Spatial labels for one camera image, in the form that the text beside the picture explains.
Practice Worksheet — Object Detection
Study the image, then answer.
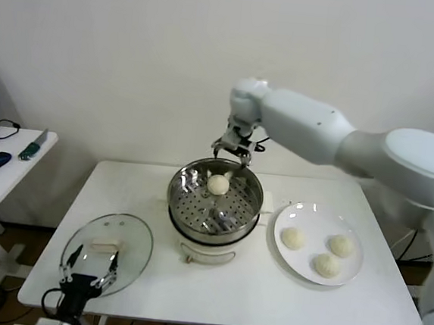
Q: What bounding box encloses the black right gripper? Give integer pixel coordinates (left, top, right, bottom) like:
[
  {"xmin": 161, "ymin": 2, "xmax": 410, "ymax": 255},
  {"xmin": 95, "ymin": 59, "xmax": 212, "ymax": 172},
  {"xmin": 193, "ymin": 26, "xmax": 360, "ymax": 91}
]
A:
[{"xmin": 211, "ymin": 133, "xmax": 257, "ymax": 171}]

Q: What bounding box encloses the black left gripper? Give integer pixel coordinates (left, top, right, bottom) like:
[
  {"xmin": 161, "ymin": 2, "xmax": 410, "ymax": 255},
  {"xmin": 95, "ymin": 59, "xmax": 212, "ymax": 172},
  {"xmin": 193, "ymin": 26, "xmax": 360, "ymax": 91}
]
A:
[{"xmin": 55, "ymin": 242, "xmax": 121, "ymax": 324}]

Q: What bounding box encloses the white steamed baozi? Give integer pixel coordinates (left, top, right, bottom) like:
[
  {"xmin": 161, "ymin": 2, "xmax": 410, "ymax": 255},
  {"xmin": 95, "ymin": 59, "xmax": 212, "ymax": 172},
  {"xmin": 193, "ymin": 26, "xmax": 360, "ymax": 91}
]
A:
[
  {"xmin": 311, "ymin": 252, "xmax": 343, "ymax": 279},
  {"xmin": 279, "ymin": 226, "xmax": 307, "ymax": 252},
  {"xmin": 325, "ymin": 234, "xmax": 356, "ymax": 259},
  {"xmin": 205, "ymin": 173, "xmax": 231, "ymax": 198}
]

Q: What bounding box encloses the glass pot lid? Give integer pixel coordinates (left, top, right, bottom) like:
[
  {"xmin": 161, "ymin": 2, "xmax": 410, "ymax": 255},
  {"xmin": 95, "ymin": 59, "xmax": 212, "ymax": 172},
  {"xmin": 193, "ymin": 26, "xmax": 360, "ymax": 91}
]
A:
[{"xmin": 57, "ymin": 208, "xmax": 156, "ymax": 302}]

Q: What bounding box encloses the steel steamer basket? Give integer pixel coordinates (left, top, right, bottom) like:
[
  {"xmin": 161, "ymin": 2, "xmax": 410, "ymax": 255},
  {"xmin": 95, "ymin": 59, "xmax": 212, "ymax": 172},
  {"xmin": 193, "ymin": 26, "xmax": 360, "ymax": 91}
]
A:
[{"xmin": 151, "ymin": 152, "xmax": 278, "ymax": 250}]

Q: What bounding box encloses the white round plate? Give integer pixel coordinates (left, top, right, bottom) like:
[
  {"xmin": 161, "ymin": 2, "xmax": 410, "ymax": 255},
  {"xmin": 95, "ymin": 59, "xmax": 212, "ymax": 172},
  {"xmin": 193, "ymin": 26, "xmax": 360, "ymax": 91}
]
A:
[{"xmin": 268, "ymin": 200, "xmax": 369, "ymax": 289}]

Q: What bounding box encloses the white side table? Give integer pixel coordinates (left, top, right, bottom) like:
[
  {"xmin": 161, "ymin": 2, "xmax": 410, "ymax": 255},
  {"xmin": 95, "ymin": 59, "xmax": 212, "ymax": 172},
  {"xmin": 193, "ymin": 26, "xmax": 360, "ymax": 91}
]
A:
[{"xmin": 0, "ymin": 127, "xmax": 60, "ymax": 283}]

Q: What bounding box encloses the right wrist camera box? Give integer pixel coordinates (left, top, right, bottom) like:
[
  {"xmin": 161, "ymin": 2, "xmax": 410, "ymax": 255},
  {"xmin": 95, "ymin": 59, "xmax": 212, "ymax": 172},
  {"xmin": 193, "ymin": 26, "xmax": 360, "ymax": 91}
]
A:
[{"xmin": 220, "ymin": 127, "xmax": 243, "ymax": 150}]

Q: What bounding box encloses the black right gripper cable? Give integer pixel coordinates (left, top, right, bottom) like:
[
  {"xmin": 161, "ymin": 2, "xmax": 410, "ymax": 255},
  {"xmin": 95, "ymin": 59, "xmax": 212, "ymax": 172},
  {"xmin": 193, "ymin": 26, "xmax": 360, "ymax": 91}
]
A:
[{"xmin": 250, "ymin": 133, "xmax": 273, "ymax": 153}]

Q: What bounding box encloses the green handled knife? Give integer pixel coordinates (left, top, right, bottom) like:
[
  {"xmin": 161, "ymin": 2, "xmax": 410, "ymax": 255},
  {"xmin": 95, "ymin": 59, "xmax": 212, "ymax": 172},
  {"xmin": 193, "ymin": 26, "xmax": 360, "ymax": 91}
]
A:
[{"xmin": 17, "ymin": 127, "xmax": 49, "ymax": 164}]

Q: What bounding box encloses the black looped cable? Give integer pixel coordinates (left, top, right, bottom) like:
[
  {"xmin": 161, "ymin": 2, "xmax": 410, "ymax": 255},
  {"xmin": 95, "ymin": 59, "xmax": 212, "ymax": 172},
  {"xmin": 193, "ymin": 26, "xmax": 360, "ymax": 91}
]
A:
[{"xmin": 0, "ymin": 119, "xmax": 20, "ymax": 142}]

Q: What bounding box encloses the white wall cable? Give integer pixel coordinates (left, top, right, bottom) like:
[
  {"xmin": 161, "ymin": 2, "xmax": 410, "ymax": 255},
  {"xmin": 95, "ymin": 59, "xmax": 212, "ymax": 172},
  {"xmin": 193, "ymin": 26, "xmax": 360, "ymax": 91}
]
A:
[{"xmin": 390, "ymin": 226, "xmax": 418, "ymax": 252}]

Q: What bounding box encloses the black cable with plug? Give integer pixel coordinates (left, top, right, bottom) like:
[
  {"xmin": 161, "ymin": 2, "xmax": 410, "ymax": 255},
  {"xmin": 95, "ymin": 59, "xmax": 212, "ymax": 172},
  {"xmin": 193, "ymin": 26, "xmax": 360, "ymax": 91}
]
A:
[{"xmin": 396, "ymin": 231, "xmax": 434, "ymax": 264}]

